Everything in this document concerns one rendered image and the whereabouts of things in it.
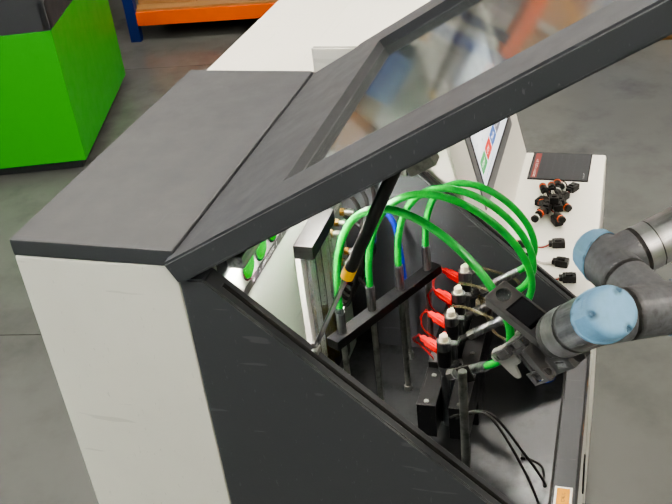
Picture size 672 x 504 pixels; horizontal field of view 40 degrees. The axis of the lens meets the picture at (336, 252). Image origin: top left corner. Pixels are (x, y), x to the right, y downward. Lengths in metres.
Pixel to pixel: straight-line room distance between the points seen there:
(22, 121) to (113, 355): 3.82
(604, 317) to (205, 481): 0.77
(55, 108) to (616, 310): 4.26
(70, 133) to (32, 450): 2.26
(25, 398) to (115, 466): 1.99
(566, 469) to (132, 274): 0.84
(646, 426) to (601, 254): 1.87
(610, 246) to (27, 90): 4.15
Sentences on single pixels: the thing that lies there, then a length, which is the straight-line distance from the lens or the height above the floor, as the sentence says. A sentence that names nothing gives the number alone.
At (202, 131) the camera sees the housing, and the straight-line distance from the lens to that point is 1.74.
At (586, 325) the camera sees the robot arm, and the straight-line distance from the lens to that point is 1.27.
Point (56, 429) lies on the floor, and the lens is 3.53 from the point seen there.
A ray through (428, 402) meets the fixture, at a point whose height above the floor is 0.98.
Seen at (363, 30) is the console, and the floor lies 1.55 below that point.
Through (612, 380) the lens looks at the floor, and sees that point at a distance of 3.41.
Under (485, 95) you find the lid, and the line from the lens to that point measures 1.10.
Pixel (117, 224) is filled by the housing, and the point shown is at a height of 1.50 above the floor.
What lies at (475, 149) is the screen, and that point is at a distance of 2.14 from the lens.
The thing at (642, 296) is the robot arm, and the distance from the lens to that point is 1.33.
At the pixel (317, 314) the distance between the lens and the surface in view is 1.83.
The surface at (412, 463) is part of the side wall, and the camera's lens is 1.49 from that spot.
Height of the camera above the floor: 2.19
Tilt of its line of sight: 32 degrees down
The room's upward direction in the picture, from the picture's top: 7 degrees counter-clockwise
